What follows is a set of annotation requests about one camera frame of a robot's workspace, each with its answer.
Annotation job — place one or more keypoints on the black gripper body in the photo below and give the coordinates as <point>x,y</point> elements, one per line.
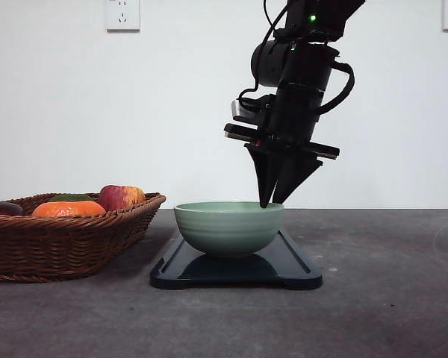
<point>290,121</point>

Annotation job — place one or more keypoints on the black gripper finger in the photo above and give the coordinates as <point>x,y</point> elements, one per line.
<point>295,170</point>
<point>268,162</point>

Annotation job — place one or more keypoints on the green ribbed bowl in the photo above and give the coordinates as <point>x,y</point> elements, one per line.
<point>229,228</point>

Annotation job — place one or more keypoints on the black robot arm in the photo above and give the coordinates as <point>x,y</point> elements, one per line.
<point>299,60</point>

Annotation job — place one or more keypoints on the brown wicker basket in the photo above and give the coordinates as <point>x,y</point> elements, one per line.
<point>56,249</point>

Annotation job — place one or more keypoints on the dark blue rectangular tray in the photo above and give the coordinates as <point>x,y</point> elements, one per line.
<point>281,265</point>

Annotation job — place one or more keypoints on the dark purple fruit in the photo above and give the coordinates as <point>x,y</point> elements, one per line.
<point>10,209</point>

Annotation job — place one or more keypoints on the green fruit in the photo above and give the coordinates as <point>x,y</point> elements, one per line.
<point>72,197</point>

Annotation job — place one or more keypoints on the orange tangerine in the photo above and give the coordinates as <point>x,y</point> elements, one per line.
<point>68,209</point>

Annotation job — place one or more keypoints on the red yellow apple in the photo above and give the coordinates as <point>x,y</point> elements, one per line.
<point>113,197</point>

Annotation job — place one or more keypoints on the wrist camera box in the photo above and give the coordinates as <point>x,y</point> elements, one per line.
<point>260,110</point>

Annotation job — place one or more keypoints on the black cable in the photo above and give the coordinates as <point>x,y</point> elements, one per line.
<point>344,67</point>

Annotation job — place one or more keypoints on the white wall socket left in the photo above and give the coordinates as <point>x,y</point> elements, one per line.
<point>122,16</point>

